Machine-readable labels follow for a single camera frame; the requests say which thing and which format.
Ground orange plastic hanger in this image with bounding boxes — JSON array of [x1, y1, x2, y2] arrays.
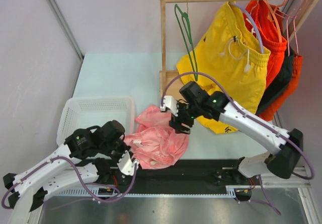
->
[[266, 0, 290, 43]]

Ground black and orange shorts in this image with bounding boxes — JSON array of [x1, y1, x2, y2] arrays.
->
[[256, 48, 303, 121]]

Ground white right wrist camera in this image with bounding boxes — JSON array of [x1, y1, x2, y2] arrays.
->
[[159, 95, 179, 116]]

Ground lavender plastic hanger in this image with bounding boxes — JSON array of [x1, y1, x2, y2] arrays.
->
[[229, 2, 265, 54]]

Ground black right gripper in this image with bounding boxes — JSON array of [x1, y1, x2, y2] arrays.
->
[[169, 99, 201, 134]]

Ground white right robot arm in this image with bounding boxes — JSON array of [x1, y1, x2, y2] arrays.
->
[[160, 82, 303, 184]]

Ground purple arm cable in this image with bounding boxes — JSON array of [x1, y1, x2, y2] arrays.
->
[[160, 71, 315, 180], [1, 156, 138, 209]]

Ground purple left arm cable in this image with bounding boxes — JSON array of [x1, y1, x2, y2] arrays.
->
[[1, 156, 138, 209]]

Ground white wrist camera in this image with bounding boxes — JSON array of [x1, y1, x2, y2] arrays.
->
[[159, 95, 179, 116], [117, 151, 139, 176]]

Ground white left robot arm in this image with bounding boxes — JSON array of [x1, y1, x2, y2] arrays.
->
[[1, 120, 139, 211]]

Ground yellow shorts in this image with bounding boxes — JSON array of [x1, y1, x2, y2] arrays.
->
[[176, 0, 271, 135]]

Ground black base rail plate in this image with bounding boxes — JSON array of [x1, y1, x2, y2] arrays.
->
[[82, 158, 262, 195]]

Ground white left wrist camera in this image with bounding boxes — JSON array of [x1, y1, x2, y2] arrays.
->
[[117, 151, 139, 176]]

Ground pink patterned shorts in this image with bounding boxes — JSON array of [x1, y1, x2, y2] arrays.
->
[[124, 105, 189, 170]]

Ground green wire hanger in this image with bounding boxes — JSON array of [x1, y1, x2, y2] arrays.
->
[[174, 4, 198, 72]]

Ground white plastic basket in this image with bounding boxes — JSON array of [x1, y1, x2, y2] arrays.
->
[[56, 96, 135, 146]]

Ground white slotted cable duct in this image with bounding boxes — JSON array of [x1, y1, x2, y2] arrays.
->
[[50, 187, 236, 198]]

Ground pink wire hanger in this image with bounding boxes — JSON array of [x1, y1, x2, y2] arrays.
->
[[275, 0, 308, 56]]

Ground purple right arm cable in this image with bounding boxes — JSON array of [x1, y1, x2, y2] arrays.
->
[[160, 71, 315, 180]]

